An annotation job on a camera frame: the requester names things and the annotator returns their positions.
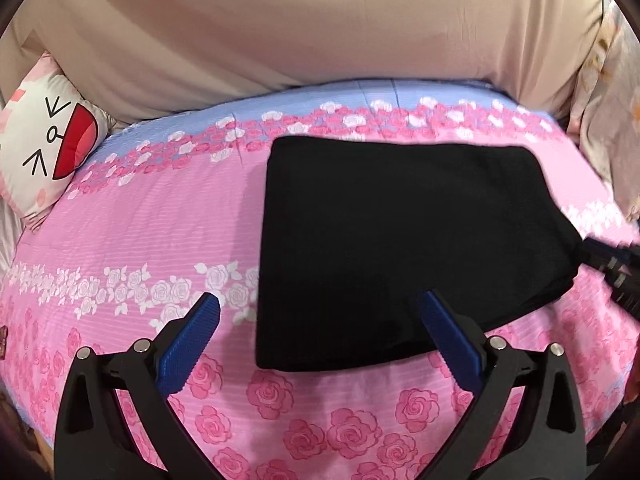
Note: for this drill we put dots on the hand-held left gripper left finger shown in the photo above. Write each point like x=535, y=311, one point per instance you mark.
x=192, y=340

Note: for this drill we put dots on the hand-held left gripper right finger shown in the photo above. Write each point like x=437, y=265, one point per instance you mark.
x=450, y=342

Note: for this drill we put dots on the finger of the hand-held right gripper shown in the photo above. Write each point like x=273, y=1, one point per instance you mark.
x=607, y=249
x=620, y=280

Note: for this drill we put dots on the black pants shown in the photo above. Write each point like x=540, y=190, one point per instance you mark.
x=400, y=235

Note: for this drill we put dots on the pink rose bedsheet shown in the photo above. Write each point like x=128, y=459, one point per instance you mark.
x=150, y=235

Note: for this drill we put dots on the pale floral fleece blanket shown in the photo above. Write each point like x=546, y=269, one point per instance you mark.
x=610, y=110

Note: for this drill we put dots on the cartoon face pillow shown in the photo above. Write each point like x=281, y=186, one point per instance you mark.
x=40, y=125

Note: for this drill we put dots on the beige upholstered headboard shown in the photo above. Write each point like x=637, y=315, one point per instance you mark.
x=300, y=25

